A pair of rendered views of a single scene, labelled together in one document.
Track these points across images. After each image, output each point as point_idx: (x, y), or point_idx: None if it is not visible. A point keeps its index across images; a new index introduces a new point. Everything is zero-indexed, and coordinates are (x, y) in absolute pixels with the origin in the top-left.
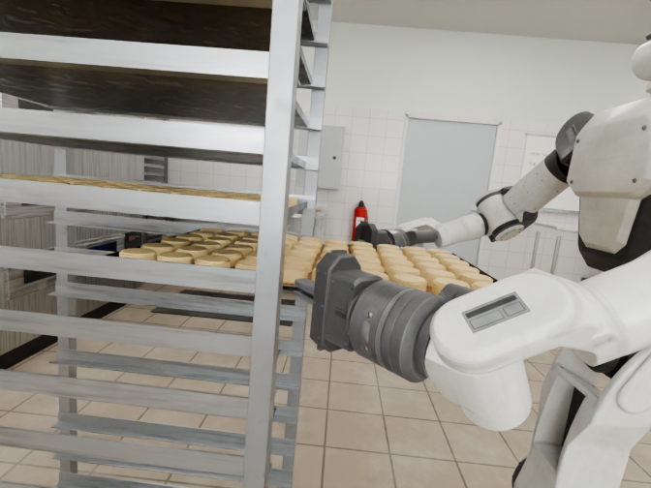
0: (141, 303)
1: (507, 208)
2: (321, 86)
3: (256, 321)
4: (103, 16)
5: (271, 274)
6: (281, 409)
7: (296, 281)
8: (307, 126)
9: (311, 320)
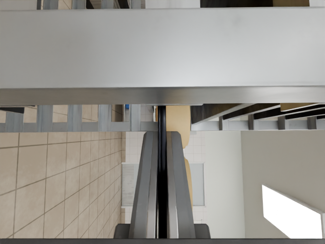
0: (102, 2)
1: None
2: (285, 127)
3: (58, 19)
4: None
5: (237, 59)
6: (20, 118)
7: (179, 136)
8: (255, 119)
9: (75, 241)
